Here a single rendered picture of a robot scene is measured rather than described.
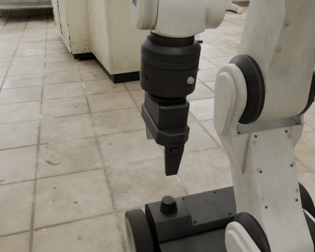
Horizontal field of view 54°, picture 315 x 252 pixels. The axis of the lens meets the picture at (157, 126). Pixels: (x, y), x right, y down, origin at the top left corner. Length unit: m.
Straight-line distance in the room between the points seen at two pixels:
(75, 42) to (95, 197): 1.92
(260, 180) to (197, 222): 0.30
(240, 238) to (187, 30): 0.47
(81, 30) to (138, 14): 2.55
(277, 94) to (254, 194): 0.22
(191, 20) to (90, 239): 0.88
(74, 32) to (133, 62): 0.77
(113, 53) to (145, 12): 1.92
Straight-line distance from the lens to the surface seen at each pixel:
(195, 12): 0.43
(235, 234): 0.73
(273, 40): 0.58
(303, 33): 0.60
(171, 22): 0.42
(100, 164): 1.48
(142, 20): 0.41
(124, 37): 2.32
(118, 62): 2.35
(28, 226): 1.25
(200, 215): 0.94
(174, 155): 0.48
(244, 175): 0.72
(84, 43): 2.98
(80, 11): 2.93
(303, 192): 1.11
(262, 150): 0.69
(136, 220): 0.91
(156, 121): 0.48
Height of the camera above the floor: 0.85
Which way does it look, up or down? 29 degrees down
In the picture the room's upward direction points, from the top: straight up
